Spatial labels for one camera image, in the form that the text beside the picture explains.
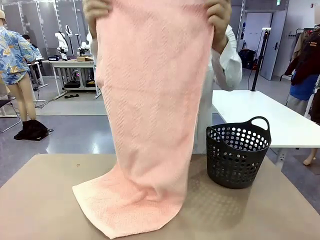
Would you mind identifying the person's left hand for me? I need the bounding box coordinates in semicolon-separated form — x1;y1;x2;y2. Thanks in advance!
206;0;232;26

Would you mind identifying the person's right hand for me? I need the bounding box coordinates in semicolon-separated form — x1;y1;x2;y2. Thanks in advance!
83;0;113;26

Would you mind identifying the pink textured towel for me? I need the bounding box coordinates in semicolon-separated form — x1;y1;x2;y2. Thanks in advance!
71;0;216;240

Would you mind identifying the person's right forearm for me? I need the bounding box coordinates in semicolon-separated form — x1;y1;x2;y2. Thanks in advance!
86;19;99;63

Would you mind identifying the person's left forearm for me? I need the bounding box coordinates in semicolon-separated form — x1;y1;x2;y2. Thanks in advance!
211;24;243;92

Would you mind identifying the grey door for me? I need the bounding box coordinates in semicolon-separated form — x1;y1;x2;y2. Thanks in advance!
243;11;281;81

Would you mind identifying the black bag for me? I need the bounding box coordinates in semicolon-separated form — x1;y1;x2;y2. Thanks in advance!
238;48;256;70

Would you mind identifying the white background desk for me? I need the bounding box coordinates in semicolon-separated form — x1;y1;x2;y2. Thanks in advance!
42;59;102;100

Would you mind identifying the black tripod pole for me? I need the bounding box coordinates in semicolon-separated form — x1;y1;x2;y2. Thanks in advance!
250;27;272;92

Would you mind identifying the background person black shirt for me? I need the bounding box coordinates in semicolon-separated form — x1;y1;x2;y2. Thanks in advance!
22;34;40;63

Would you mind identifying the blue floral hawaiian shirt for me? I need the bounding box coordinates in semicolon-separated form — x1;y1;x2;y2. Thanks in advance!
0;26;42;86

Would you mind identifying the dark brown hanging jacket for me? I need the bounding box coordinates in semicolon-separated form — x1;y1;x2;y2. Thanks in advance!
284;27;320;86

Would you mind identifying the person's white coat torso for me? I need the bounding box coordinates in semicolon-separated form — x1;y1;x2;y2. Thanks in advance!
193;47;219;155

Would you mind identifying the beige mannequin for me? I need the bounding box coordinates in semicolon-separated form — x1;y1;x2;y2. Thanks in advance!
0;9;38;123

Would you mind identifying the blue hanging garment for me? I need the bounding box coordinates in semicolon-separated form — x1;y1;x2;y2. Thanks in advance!
289;72;320;101

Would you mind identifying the white rectangular table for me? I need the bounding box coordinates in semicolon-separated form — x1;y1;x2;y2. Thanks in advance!
211;89;320;166

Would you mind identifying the grey metal chair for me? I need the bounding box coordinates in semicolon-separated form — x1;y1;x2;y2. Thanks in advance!
0;96;22;133

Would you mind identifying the black clothes pile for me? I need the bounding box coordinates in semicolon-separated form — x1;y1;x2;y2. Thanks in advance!
13;119;54;141

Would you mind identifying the black perforated plastic basket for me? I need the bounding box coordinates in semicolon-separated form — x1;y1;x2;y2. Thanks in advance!
205;115;272;190

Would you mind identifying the beige mannequin foot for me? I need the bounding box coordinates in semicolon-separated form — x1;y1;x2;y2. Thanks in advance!
302;147;317;166

